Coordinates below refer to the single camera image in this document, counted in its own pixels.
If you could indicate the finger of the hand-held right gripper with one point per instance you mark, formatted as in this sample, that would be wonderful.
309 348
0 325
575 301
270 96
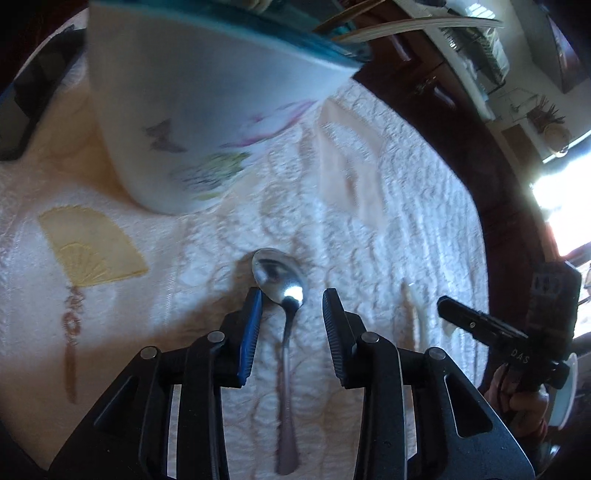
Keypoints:
480 325

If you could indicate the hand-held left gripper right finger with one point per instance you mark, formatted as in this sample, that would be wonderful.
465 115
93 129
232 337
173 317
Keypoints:
333 341

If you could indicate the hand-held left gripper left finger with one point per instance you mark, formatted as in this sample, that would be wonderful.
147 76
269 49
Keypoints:
249 341

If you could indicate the metal spoon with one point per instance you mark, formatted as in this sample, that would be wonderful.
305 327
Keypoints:
280 281

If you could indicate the white floral cup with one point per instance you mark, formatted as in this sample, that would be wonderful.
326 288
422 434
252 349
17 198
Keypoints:
207 92

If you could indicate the person's right hand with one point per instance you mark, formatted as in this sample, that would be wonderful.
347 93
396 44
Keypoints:
521 406

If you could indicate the white plate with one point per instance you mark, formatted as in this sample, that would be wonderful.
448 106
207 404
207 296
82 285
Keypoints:
564 392

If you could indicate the white embroidered tablecloth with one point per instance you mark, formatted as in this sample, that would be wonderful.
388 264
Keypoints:
369 240

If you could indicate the wooden kitchen cabinet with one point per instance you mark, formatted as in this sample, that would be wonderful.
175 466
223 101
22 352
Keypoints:
425 78

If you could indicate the wooden chopsticks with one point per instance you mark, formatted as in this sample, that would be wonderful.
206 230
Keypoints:
415 26

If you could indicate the wooden chopstick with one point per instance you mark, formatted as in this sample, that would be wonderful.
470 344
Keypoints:
351 14

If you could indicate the wall utensil holder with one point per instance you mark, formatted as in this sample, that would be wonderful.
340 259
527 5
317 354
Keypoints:
551 120

